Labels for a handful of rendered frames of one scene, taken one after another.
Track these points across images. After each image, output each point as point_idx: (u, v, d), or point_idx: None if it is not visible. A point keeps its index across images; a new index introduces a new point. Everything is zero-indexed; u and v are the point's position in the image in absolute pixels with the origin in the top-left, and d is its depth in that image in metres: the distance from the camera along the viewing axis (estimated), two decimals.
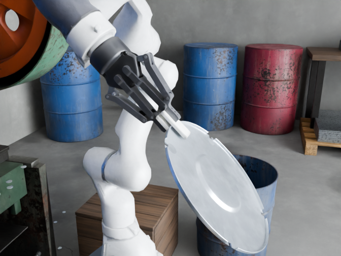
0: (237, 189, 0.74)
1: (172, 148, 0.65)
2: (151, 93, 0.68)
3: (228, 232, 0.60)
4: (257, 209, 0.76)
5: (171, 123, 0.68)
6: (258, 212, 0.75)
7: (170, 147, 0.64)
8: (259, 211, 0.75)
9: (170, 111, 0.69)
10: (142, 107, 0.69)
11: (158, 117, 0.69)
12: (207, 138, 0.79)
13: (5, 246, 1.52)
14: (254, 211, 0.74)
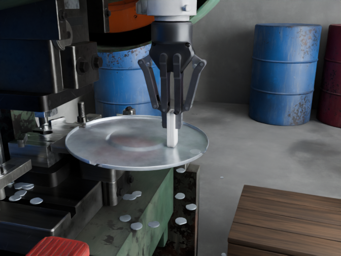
0: (130, 150, 0.68)
1: None
2: (178, 93, 0.67)
3: (91, 129, 0.78)
4: (104, 161, 0.63)
5: (172, 128, 0.69)
6: (100, 160, 0.63)
7: None
8: (101, 162, 0.63)
9: (178, 118, 0.69)
10: (163, 96, 0.67)
11: (169, 115, 0.68)
12: (197, 149, 0.70)
13: None
14: (103, 157, 0.64)
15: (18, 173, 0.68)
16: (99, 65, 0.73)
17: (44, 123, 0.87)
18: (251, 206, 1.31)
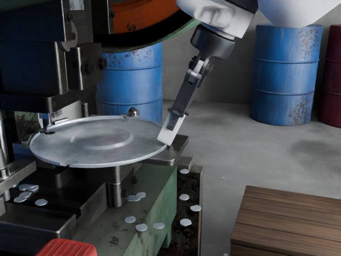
0: (97, 148, 0.70)
1: (126, 121, 0.87)
2: (193, 96, 0.69)
3: None
4: (74, 161, 0.64)
5: (178, 128, 0.71)
6: (70, 161, 0.65)
7: (126, 120, 0.88)
8: (71, 162, 0.64)
9: None
10: (189, 103, 0.67)
11: (183, 117, 0.69)
12: (161, 142, 0.73)
13: None
14: (72, 158, 0.66)
15: (22, 174, 0.68)
16: (104, 66, 0.73)
17: (48, 124, 0.87)
18: (254, 207, 1.31)
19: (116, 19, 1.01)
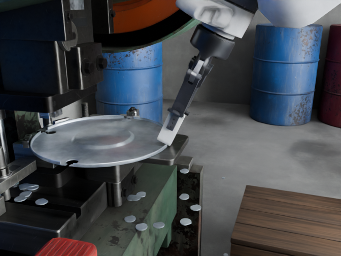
0: (133, 136, 0.76)
1: None
2: (193, 96, 0.69)
3: None
4: (160, 142, 0.73)
5: (178, 128, 0.71)
6: (158, 144, 0.72)
7: None
8: (161, 144, 0.72)
9: None
10: (189, 103, 0.67)
11: (183, 117, 0.69)
12: (122, 120, 0.88)
13: None
14: (152, 144, 0.72)
15: (23, 174, 0.68)
16: (104, 66, 0.73)
17: (48, 124, 0.87)
18: (254, 206, 1.31)
19: None
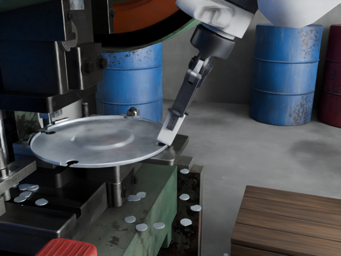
0: (107, 127, 0.82)
1: None
2: (193, 96, 0.69)
3: None
4: (124, 120, 0.87)
5: (178, 128, 0.71)
6: (127, 121, 0.87)
7: None
8: (126, 120, 0.87)
9: None
10: (189, 103, 0.67)
11: (183, 117, 0.69)
12: None
13: None
14: (126, 122, 0.86)
15: (23, 174, 0.68)
16: (104, 66, 0.73)
17: (48, 124, 0.87)
18: (254, 206, 1.31)
19: None
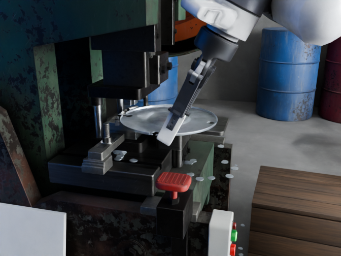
0: (147, 118, 1.07)
1: None
2: (194, 97, 0.69)
3: None
4: None
5: (178, 128, 0.71)
6: None
7: None
8: None
9: None
10: (189, 104, 0.67)
11: (184, 118, 0.69)
12: None
13: None
14: (134, 115, 1.10)
15: (118, 142, 0.99)
16: (170, 68, 1.04)
17: (122, 110, 1.18)
18: (268, 181, 1.62)
19: None
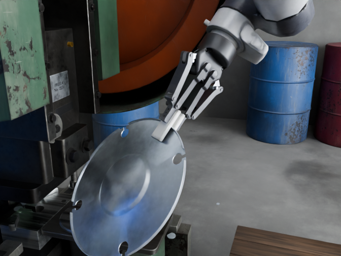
0: (100, 201, 0.71)
1: None
2: None
3: None
4: None
5: (162, 120, 0.71)
6: None
7: None
8: None
9: (167, 109, 0.69)
10: (186, 101, 0.73)
11: None
12: None
13: None
14: (83, 199, 0.75)
15: None
16: (89, 149, 0.75)
17: None
18: (244, 252, 1.32)
19: None
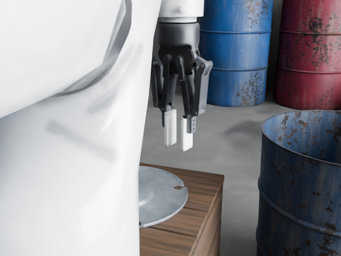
0: None
1: None
2: (185, 96, 0.64)
3: None
4: None
5: (181, 131, 0.67)
6: None
7: None
8: None
9: (189, 122, 0.66)
10: (163, 96, 0.68)
11: (166, 114, 0.68)
12: None
13: None
14: None
15: None
16: None
17: None
18: None
19: None
